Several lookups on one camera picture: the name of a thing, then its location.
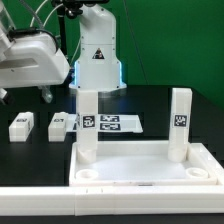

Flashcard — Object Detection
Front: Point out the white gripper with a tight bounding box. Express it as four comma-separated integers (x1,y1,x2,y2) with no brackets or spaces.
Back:
0,28,70,105

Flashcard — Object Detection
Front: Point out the white desk tabletop tray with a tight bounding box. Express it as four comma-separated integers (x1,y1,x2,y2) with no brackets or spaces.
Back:
69,140,224,186

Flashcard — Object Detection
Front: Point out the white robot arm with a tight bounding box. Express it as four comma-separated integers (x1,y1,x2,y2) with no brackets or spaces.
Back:
0,0,126,104

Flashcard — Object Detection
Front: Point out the fiducial marker sheet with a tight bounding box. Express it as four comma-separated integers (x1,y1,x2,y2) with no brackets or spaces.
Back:
65,113,144,134

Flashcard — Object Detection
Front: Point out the white L-shaped fence bar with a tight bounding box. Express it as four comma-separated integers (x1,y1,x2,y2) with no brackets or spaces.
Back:
0,186,224,216

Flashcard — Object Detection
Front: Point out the grey braided wrist cable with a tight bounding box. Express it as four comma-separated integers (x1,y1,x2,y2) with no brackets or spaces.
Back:
7,0,61,51

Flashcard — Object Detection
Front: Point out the white cable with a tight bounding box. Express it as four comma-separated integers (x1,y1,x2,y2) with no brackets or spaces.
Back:
29,0,64,29

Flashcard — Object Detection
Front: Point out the black camera stand pole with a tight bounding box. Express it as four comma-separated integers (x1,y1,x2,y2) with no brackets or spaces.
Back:
50,0,110,54

